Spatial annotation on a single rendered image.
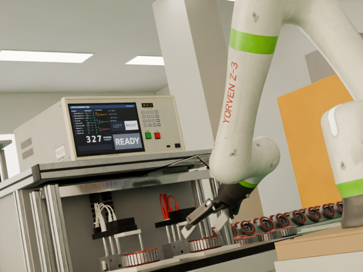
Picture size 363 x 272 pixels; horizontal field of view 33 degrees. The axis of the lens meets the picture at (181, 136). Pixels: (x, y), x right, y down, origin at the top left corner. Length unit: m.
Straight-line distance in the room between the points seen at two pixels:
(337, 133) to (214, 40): 5.07
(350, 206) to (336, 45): 0.42
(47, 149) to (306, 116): 3.97
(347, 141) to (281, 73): 7.12
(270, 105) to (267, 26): 7.04
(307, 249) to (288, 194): 7.15
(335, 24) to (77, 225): 1.00
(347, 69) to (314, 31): 0.13
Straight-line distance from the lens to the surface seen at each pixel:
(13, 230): 1.99
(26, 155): 2.14
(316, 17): 1.53
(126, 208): 2.06
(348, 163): 1.25
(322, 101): 5.61
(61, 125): 1.92
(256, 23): 1.45
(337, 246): 1.18
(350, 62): 1.47
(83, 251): 1.96
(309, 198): 5.77
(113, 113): 1.97
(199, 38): 6.14
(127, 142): 1.97
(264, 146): 1.65
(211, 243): 1.86
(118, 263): 1.86
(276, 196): 8.51
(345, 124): 1.25
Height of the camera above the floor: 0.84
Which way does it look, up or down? 9 degrees up
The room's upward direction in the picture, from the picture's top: 12 degrees counter-clockwise
